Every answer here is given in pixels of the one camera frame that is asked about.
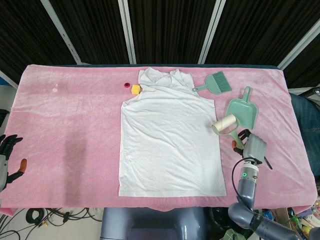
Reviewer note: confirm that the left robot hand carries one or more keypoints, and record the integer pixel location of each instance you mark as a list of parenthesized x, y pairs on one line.
[(3, 162)]

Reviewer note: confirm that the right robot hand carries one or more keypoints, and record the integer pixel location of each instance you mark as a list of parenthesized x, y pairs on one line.
[(255, 147)]

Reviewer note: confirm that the green lint roller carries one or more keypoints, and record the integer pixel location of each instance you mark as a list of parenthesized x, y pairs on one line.
[(225, 123)]

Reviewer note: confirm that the green hand brush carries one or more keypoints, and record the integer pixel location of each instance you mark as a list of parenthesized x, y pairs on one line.
[(215, 83)]

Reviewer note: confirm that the white shirt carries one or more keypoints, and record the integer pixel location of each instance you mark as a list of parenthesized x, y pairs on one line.
[(170, 137)]

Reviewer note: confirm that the green dustpan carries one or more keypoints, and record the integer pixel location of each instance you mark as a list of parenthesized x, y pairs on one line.
[(241, 112)]

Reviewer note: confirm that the blue fabric seat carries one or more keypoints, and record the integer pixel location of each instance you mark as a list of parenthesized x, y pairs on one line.
[(305, 125)]

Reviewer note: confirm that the pink fleece blanket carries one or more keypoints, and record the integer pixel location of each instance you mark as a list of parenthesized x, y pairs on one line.
[(62, 112)]

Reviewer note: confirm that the black bin bag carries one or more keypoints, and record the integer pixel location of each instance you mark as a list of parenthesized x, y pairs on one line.
[(220, 220)]

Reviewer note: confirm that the green cloth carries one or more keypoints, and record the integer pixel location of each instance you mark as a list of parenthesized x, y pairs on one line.
[(231, 235)]

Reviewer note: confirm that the colourful toy pile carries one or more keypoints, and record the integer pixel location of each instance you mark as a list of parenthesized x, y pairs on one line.
[(310, 220)]

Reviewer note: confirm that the grey-blue robot torso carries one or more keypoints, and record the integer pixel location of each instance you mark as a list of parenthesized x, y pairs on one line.
[(150, 222)]

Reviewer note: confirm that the yellow sponge block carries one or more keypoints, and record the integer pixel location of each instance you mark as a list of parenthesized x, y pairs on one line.
[(135, 89)]

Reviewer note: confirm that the small red cap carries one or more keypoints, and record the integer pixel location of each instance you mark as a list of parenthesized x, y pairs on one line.
[(127, 84)]

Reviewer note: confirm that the black pleated curtain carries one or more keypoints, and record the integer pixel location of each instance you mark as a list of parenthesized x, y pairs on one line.
[(170, 25)]

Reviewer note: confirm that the white frame post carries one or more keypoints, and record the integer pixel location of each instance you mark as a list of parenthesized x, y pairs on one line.
[(7, 78), (63, 32), (127, 30), (212, 30), (300, 42)]

